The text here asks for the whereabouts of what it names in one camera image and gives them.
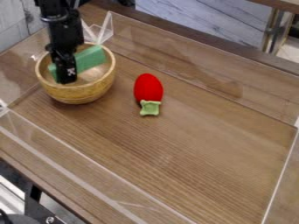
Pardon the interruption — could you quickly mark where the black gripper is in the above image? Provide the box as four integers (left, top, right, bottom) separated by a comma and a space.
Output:
43, 11, 85, 84

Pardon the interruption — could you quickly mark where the green block stick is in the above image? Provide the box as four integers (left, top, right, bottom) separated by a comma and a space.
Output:
49, 45, 107, 83

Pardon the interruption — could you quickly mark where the clear acrylic corner bracket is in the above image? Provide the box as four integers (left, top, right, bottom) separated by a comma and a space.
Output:
82, 12, 114, 45

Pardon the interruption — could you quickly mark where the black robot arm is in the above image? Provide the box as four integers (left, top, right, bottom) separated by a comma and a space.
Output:
34, 0, 85, 84

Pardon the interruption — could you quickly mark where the brown wooden bowl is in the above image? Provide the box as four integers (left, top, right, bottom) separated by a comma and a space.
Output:
35, 46, 117, 104

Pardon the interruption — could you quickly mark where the metal table leg background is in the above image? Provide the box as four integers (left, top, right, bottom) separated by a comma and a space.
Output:
262, 9, 296, 55

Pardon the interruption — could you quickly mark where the red plush strawberry toy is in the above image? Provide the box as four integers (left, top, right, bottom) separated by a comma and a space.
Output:
134, 73, 165, 116

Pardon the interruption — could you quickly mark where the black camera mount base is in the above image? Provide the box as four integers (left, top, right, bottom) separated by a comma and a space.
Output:
0, 184, 67, 224

